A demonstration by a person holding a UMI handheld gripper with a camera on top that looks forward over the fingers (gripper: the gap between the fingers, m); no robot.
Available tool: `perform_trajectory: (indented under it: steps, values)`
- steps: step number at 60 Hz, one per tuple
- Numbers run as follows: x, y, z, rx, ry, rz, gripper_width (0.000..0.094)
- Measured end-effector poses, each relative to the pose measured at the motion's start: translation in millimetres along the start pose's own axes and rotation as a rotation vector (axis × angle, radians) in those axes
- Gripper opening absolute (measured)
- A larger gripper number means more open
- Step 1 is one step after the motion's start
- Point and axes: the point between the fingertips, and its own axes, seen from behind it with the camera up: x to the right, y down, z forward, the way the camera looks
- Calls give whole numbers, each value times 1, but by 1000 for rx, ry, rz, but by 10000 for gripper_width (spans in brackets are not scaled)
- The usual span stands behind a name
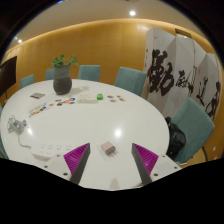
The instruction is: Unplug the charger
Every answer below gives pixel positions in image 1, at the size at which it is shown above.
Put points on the black wall screen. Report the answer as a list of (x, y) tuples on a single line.
[(7, 76)]

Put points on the small green object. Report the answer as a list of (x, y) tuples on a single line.
[(100, 96)]

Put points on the white power strip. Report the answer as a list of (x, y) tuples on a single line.
[(50, 149)]

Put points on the dark wall sign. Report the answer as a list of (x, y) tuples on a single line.
[(183, 32)]

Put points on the colourful small cards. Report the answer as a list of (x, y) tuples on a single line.
[(65, 101), (38, 109), (116, 98)]

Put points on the small white charger block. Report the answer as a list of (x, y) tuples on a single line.
[(107, 146)]

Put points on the grey booklet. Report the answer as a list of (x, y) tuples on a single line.
[(37, 95)]

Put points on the round ceiling lights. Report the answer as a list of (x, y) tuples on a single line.
[(132, 12)]

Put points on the black bag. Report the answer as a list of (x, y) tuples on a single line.
[(176, 138)]

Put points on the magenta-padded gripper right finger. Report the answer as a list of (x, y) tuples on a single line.
[(146, 160)]

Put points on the large teal chair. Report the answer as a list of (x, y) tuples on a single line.
[(195, 128)]

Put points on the potted plant in grey pot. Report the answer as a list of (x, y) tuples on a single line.
[(62, 83)]

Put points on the white calligraphy folding screen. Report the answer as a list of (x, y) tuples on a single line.
[(170, 70)]

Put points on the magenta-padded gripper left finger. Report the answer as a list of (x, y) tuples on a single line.
[(76, 158)]

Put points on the white flat box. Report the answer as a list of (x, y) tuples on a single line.
[(87, 98)]

